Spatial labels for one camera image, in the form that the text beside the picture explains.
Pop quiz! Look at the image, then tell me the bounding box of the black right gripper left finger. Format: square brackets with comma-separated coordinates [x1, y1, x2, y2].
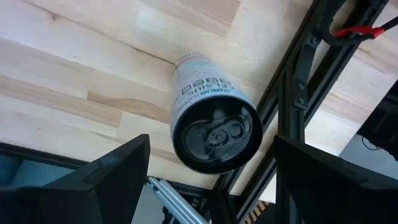
[0, 134, 151, 224]

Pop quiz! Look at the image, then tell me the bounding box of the black table rig frame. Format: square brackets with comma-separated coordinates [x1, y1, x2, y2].
[0, 0, 391, 224]

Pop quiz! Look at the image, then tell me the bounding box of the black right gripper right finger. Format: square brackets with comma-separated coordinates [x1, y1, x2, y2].
[273, 135, 398, 224]

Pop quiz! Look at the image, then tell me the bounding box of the black cable loop red tie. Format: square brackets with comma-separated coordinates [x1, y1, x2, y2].
[315, 0, 398, 47]

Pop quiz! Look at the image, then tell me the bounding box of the silver aluminium rail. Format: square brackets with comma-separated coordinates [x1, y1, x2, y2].
[145, 176, 209, 224]

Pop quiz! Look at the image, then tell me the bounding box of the pale can black lid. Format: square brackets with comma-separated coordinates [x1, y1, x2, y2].
[169, 52, 264, 174]

